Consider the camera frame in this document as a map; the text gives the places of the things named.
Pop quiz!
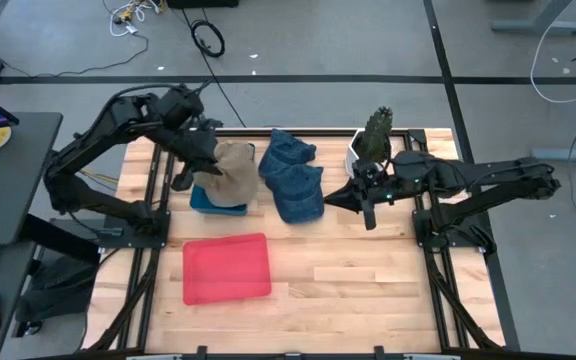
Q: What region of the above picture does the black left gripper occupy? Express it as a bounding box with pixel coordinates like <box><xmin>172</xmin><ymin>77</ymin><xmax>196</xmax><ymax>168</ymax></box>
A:
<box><xmin>160</xmin><ymin>119</ymin><xmax>224</xmax><ymax>192</ymax></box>

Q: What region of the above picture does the blue plastic bin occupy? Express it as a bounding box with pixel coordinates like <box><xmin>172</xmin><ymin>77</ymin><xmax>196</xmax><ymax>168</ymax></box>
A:
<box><xmin>189</xmin><ymin>142</ymin><xmax>257</xmax><ymax>217</ymax></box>

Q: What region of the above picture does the white plant pot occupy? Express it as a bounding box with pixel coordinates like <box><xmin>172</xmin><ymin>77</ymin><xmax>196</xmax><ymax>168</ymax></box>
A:
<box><xmin>344</xmin><ymin>128</ymin><xmax>394</xmax><ymax>181</ymax></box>

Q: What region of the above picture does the black floor box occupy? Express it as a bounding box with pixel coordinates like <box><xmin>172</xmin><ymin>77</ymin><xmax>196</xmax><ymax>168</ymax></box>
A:
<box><xmin>165</xmin><ymin>0</ymin><xmax>241</xmax><ymax>10</ymax></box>

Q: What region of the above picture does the black bag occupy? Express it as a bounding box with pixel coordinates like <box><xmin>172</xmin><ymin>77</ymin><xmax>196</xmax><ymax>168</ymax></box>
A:
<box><xmin>15</xmin><ymin>254</ymin><xmax>100</xmax><ymax>326</ymax></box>

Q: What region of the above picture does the beige cap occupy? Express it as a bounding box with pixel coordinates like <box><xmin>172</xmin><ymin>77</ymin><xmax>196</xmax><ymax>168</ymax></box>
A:
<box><xmin>192</xmin><ymin>140</ymin><xmax>261</xmax><ymax>209</ymax></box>

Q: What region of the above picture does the white cable bundle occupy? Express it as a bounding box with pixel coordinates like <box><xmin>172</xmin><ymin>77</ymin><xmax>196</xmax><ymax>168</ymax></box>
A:
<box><xmin>101</xmin><ymin>0</ymin><xmax>163</xmax><ymax>38</ymax></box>

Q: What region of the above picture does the green cactus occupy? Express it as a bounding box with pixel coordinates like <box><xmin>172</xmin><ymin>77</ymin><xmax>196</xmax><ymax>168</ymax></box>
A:
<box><xmin>357</xmin><ymin>105</ymin><xmax>394</xmax><ymax>164</ymax></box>

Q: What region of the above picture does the pink translucent plastic bin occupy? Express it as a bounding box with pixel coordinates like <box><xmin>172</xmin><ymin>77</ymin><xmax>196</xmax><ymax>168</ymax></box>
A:
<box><xmin>181</xmin><ymin>232</ymin><xmax>273</xmax><ymax>307</ymax></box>

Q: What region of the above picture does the black desk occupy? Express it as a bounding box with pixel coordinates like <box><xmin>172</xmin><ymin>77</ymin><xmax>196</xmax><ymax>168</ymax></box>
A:
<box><xmin>0</xmin><ymin>112</ymin><xmax>64</xmax><ymax>360</ymax></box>

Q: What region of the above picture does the yellow floor cable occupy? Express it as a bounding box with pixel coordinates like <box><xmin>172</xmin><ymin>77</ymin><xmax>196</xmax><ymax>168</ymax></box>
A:
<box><xmin>78</xmin><ymin>167</ymin><xmax>120</xmax><ymax>187</ymax></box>

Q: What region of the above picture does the black aluminium frame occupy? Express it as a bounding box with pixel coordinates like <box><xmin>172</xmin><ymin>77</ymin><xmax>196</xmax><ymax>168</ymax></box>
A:
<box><xmin>81</xmin><ymin>127</ymin><xmax>522</xmax><ymax>360</ymax></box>

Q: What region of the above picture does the blue denim cap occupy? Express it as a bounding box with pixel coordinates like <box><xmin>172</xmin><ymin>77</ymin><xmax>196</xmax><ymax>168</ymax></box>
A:
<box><xmin>258</xmin><ymin>128</ymin><xmax>318</xmax><ymax>180</ymax></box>
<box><xmin>265</xmin><ymin>163</ymin><xmax>326</xmax><ymax>225</ymax></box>

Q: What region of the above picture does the grey desk leg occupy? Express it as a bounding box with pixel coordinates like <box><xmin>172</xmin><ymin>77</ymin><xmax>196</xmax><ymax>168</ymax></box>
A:
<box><xmin>531</xmin><ymin>135</ymin><xmax>576</xmax><ymax>165</ymax></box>
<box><xmin>491</xmin><ymin>0</ymin><xmax>576</xmax><ymax>37</ymax></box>

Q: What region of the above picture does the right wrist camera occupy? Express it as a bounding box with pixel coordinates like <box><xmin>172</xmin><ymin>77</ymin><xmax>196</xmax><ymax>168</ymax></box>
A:
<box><xmin>360</xmin><ymin>160</ymin><xmax>388</xmax><ymax>185</ymax></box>

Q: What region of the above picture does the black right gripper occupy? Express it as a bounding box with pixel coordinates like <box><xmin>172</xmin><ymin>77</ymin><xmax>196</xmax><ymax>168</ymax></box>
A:
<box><xmin>323</xmin><ymin>159</ymin><xmax>409</xmax><ymax>232</ymax></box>

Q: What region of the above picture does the coiled black cable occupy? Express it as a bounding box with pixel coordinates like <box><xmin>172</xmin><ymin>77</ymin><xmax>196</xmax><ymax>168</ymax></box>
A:
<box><xmin>189</xmin><ymin>18</ymin><xmax>227</xmax><ymax>59</ymax></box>

